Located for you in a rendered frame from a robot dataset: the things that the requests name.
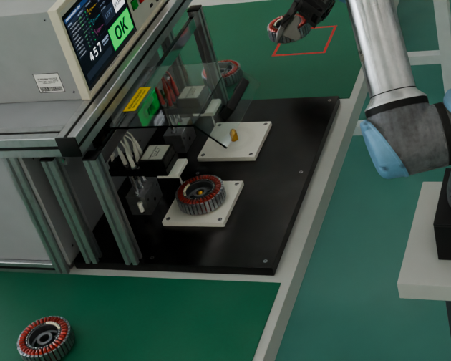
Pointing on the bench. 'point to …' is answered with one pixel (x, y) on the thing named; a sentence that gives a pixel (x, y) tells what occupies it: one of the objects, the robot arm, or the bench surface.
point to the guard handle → (235, 98)
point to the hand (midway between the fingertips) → (288, 29)
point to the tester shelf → (10, 135)
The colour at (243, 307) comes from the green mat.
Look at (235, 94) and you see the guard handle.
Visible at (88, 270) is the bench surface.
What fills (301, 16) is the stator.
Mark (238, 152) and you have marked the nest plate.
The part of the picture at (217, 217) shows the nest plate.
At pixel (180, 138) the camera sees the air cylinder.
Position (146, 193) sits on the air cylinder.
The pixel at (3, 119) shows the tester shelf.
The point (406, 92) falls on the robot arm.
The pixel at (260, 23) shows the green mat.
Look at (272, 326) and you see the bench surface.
